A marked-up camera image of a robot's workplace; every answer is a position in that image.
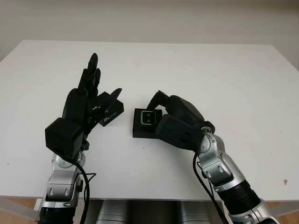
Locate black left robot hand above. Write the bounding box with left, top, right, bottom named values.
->
left=61, top=53, right=122, bottom=147

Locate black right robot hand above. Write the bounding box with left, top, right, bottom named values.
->
left=146, top=90, right=215, bottom=133

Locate small silver depth camera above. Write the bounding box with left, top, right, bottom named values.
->
left=141, top=111, right=157, bottom=126

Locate black RealSense box lid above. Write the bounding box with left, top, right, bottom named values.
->
left=90, top=92, right=125, bottom=127

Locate grey robot thigh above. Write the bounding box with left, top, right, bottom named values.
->
left=97, top=200, right=128, bottom=224
left=178, top=200, right=212, bottom=224

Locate dark robot waist column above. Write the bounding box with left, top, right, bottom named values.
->
left=127, top=200, right=180, bottom=224

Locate grey metal table brace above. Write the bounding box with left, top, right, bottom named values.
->
left=0, top=197, right=39, bottom=220

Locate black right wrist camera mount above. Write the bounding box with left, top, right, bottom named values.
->
left=154, top=114, right=204, bottom=153

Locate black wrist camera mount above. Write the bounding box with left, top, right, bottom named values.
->
left=44, top=118, right=86, bottom=159
left=154, top=114, right=204, bottom=153

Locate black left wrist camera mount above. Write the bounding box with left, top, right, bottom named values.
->
left=44, top=118, right=86, bottom=159

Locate black camera box base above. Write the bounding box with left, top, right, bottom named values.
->
left=132, top=108, right=164, bottom=139

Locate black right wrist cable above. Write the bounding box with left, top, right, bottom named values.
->
left=192, top=154, right=232, bottom=224

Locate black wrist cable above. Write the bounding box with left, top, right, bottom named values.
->
left=60, top=155, right=97, bottom=224
left=192, top=154, right=232, bottom=224

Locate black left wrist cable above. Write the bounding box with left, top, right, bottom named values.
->
left=60, top=155, right=97, bottom=224

